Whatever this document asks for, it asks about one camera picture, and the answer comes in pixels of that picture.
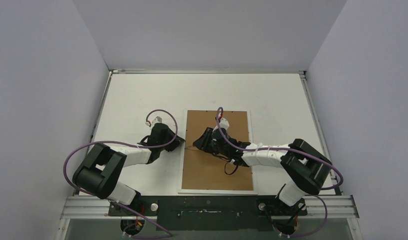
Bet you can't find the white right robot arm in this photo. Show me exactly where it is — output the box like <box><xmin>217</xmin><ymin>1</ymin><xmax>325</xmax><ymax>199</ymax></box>
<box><xmin>193</xmin><ymin>127</ymin><xmax>331</xmax><ymax>215</ymax></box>

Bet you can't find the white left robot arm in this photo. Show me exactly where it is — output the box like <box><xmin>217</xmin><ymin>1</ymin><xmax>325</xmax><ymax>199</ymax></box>
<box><xmin>72</xmin><ymin>123</ymin><xmax>185</xmax><ymax>216</ymax></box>

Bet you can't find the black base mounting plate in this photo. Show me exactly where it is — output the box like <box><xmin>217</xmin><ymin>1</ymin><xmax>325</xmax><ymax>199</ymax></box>
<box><xmin>108</xmin><ymin>195</ymin><xmax>307</xmax><ymax>232</ymax></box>

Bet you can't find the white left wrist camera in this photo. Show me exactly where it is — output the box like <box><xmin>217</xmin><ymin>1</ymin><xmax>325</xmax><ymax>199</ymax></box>
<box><xmin>145</xmin><ymin>116</ymin><xmax>162</xmax><ymax>128</ymax></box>

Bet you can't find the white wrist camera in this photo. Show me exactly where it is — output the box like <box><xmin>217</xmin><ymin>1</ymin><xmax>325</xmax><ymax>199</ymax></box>
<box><xmin>213</xmin><ymin>116</ymin><xmax>230</xmax><ymax>133</ymax></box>
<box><xmin>145</xmin><ymin>116</ymin><xmax>162</xmax><ymax>128</ymax></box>

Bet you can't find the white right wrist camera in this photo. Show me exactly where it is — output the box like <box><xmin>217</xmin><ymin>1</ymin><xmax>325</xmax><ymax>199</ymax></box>
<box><xmin>213</xmin><ymin>116</ymin><xmax>230</xmax><ymax>133</ymax></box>

